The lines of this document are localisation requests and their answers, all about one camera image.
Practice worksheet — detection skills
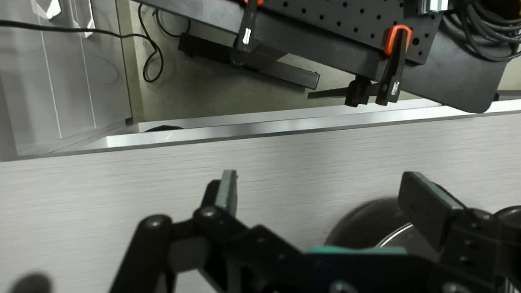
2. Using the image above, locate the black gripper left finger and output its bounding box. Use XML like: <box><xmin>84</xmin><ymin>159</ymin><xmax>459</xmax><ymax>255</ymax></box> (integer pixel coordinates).
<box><xmin>110</xmin><ymin>169</ymin><xmax>311</xmax><ymax>293</ymax></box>

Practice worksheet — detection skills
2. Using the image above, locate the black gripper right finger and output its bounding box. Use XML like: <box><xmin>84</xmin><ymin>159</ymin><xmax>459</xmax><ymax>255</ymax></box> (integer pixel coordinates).
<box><xmin>397</xmin><ymin>170</ymin><xmax>521</xmax><ymax>293</ymax></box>

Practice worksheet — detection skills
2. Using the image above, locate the black cooking pot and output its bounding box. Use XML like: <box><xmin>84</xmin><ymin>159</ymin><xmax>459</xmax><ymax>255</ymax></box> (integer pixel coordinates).
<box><xmin>324</xmin><ymin>195</ymin><xmax>521</xmax><ymax>257</ymax></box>

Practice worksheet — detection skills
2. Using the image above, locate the black perforated breadboard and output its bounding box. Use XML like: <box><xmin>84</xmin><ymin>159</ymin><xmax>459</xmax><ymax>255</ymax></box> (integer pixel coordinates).
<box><xmin>135</xmin><ymin>0</ymin><xmax>444</xmax><ymax>66</ymax></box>

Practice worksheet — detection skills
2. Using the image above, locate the black rounded base plate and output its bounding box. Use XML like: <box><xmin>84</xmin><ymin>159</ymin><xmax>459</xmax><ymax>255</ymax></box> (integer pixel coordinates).
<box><xmin>400</xmin><ymin>14</ymin><xmax>512</xmax><ymax>115</ymax></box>

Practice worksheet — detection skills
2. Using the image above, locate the black clamp with orange handle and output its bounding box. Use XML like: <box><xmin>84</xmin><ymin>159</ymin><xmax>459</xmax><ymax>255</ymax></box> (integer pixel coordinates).
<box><xmin>232</xmin><ymin>0</ymin><xmax>268</xmax><ymax>68</ymax></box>
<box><xmin>343</xmin><ymin>22</ymin><xmax>415</xmax><ymax>108</ymax></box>

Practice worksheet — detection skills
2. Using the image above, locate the thin black floor cable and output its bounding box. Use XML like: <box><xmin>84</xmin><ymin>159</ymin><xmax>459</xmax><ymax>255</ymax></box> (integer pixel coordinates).
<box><xmin>0</xmin><ymin>0</ymin><xmax>192</xmax><ymax>86</ymax></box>

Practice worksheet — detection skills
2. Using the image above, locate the coiled black cable bundle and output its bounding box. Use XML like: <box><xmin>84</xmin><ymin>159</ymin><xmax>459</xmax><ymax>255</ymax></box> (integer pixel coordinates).
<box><xmin>441</xmin><ymin>0</ymin><xmax>521</xmax><ymax>63</ymax></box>

